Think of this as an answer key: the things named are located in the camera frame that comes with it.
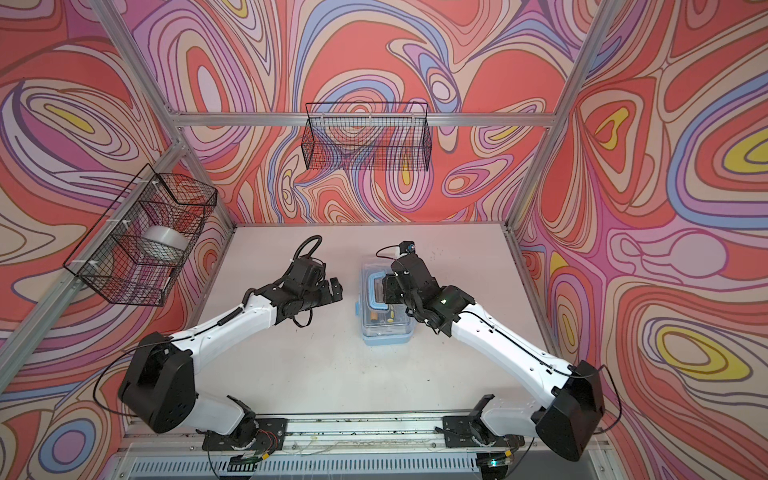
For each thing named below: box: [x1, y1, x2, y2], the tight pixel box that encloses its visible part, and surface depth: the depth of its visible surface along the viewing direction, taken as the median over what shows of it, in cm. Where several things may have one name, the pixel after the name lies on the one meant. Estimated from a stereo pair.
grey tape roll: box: [138, 225, 189, 264], surface depth 74 cm
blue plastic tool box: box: [356, 300, 415, 346], surface depth 86 cm
